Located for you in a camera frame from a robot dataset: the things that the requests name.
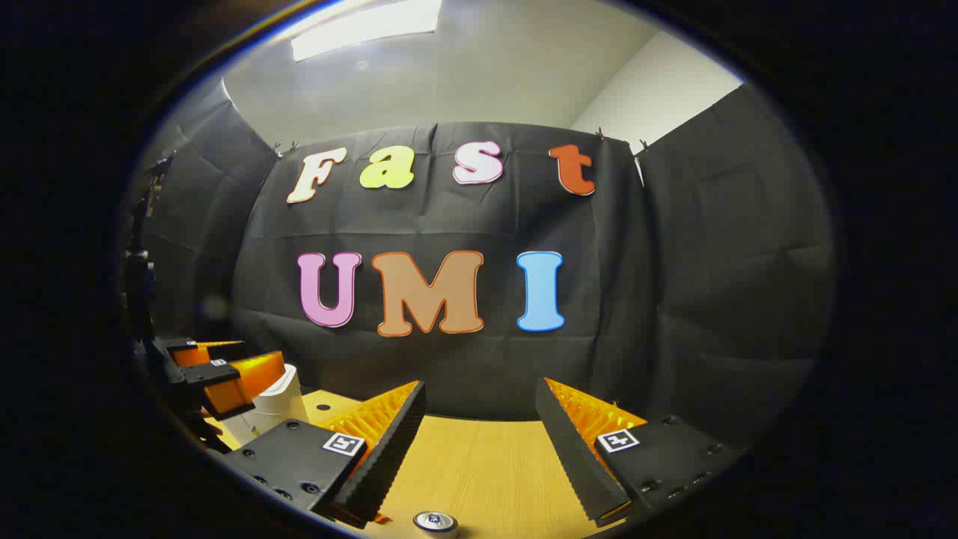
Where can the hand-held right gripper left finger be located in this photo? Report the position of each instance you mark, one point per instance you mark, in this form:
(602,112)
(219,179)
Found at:
(389,457)

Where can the black backdrop cloth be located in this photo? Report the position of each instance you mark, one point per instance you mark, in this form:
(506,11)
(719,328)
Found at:
(673,299)

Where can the blue silver pop can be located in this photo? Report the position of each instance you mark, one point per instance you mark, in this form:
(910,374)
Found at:
(435,522)

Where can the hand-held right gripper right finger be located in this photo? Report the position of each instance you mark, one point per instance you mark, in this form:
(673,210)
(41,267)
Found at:
(569,457)

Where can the wooden desktop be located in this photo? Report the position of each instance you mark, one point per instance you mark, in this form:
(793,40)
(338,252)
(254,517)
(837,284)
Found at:
(479,479)

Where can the orange paper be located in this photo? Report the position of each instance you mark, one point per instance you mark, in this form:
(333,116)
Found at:
(382,518)

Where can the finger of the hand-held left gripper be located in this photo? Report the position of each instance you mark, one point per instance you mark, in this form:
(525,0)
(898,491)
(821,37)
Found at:
(247,382)
(213,352)

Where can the ceiling light panel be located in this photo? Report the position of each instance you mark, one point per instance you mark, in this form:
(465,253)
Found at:
(367,26)

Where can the white desktop garbage bin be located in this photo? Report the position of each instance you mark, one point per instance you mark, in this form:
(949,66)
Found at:
(277,408)

